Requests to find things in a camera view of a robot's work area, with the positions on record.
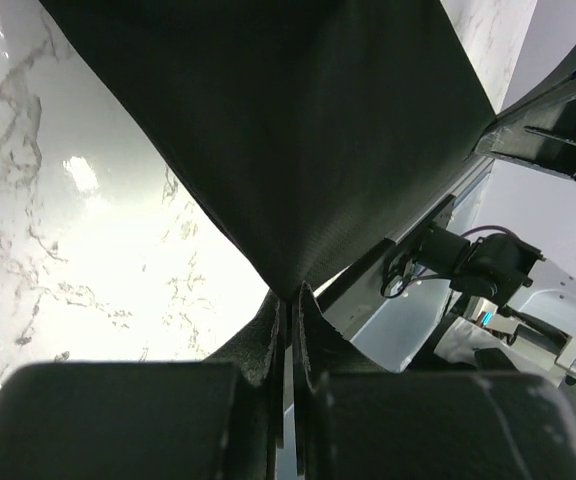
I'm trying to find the black t shirt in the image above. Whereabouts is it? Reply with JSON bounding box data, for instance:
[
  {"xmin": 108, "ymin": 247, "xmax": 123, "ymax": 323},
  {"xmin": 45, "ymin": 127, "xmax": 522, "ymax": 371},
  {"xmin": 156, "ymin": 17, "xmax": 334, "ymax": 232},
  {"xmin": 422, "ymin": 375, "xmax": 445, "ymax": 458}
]
[{"xmin": 37, "ymin": 0, "xmax": 499, "ymax": 301}]

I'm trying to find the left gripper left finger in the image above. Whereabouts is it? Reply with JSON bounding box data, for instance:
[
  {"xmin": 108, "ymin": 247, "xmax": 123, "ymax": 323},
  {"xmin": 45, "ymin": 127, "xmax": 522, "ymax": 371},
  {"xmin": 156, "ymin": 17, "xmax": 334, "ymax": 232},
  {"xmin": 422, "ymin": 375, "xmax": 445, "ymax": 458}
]
[{"xmin": 0, "ymin": 289, "xmax": 289, "ymax": 480}]

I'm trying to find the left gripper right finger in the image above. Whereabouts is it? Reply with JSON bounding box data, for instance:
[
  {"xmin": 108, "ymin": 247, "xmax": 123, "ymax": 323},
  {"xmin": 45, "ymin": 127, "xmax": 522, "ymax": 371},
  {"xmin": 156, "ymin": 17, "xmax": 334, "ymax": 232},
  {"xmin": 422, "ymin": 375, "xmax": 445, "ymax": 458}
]
[{"xmin": 290, "ymin": 280, "xmax": 576, "ymax": 480}]

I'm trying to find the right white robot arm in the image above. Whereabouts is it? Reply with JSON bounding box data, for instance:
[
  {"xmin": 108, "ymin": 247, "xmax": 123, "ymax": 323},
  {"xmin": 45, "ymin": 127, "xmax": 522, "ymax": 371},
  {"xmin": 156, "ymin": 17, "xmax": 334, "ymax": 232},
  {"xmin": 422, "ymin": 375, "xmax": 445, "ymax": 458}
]
[{"xmin": 380, "ymin": 45, "xmax": 576, "ymax": 306}]

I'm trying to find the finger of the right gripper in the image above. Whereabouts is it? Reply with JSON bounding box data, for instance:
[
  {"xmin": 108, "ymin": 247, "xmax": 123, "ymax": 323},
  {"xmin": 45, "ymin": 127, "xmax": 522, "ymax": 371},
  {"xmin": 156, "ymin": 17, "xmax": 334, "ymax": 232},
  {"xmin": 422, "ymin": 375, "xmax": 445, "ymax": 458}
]
[{"xmin": 475, "ymin": 44, "xmax": 576, "ymax": 182}]

